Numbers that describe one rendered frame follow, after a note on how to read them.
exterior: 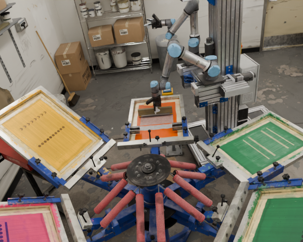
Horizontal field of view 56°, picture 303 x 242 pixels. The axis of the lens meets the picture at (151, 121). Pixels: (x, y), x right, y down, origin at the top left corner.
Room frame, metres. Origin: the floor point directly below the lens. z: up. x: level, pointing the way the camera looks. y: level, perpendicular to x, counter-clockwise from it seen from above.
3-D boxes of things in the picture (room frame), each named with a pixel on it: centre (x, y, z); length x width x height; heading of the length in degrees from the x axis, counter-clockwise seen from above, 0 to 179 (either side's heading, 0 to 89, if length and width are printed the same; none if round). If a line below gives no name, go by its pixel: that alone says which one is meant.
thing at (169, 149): (2.97, -0.24, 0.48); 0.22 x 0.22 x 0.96; 83
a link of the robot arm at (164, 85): (2.49, -0.18, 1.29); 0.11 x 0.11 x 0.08; 84
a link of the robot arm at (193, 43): (3.06, -0.60, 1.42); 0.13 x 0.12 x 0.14; 162
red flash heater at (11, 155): (2.23, 1.21, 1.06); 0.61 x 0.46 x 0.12; 53
